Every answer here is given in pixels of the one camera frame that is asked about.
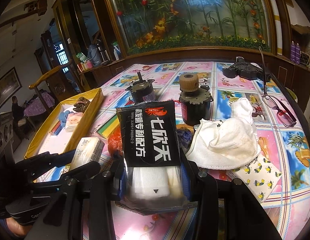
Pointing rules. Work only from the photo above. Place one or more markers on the blue white patterned bag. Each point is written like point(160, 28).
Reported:
point(185, 135)

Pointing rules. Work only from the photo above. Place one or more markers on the wooden chair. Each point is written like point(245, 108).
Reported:
point(58, 84)

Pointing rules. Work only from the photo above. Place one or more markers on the striped sponge pack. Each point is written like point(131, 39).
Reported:
point(108, 128)

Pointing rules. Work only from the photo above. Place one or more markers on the seated person in black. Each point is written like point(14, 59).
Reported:
point(18, 112)

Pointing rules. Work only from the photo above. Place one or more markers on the yellow cardboard tray box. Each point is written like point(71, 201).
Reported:
point(51, 136)

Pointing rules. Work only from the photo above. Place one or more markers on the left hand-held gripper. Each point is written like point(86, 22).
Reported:
point(22, 198)

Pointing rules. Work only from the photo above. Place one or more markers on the purple bottles on shelf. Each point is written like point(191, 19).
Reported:
point(295, 52)

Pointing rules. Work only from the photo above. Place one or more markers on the flower mural glass panel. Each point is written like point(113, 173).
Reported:
point(149, 25)

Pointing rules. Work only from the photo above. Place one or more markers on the brown pine cone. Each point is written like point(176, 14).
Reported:
point(81, 105)

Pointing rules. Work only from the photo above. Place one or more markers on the black label sponge pack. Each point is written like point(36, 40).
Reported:
point(152, 158)

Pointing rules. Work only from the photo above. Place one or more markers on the purple frame eyeglasses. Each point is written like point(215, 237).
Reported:
point(283, 113)

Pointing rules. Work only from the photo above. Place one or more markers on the colourful fruit print tablecloth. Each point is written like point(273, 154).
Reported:
point(287, 148)

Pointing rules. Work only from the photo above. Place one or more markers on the lemon print tissue pack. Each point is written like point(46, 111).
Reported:
point(260, 176)

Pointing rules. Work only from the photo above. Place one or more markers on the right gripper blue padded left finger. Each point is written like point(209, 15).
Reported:
point(119, 183)

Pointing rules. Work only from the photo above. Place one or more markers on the black motor with shaft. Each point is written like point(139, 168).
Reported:
point(142, 90)

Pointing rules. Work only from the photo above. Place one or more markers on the blue kettle on counter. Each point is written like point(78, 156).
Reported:
point(94, 55)

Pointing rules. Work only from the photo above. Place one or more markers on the white towel cloth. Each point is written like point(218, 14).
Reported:
point(228, 144)

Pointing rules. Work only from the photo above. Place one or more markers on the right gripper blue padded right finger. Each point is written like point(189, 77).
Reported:
point(189, 171)

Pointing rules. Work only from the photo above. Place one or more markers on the pink rose tissue pack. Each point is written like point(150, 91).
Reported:
point(73, 120)

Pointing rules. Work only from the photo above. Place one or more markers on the black motor with beige gear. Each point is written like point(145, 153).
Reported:
point(195, 99)

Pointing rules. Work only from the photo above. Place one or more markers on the framed wall painting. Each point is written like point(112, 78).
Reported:
point(9, 85)

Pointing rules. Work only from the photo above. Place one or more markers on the orange blue scrubber bundle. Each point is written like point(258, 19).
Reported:
point(115, 144)

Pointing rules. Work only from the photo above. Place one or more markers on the blue fabric piece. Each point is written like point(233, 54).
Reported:
point(63, 117)

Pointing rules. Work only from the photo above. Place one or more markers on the purple cloth side table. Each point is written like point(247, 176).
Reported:
point(37, 108)

